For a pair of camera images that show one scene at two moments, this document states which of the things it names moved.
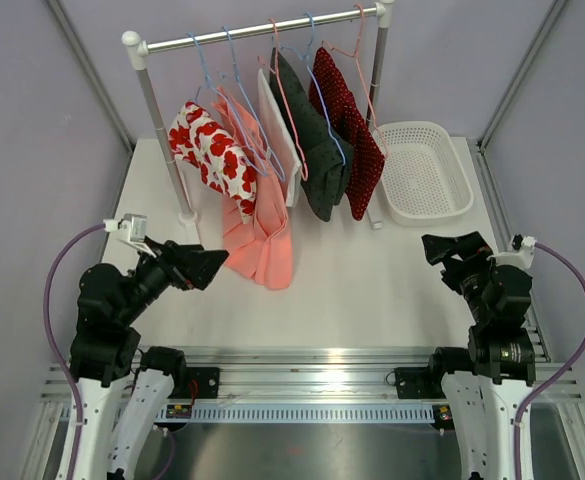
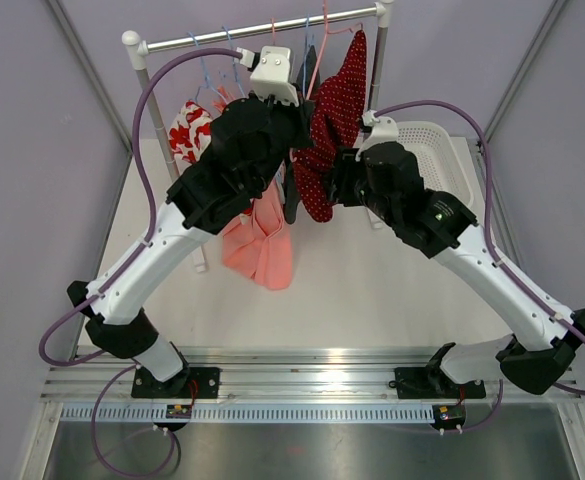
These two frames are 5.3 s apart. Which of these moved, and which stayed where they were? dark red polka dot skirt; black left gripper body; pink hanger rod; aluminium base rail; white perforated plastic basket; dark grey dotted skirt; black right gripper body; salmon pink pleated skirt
Moved: dark grey dotted skirt; dark red polka dot skirt; black left gripper body; pink hanger rod; black right gripper body
Stayed: white perforated plastic basket; salmon pink pleated skirt; aluminium base rail
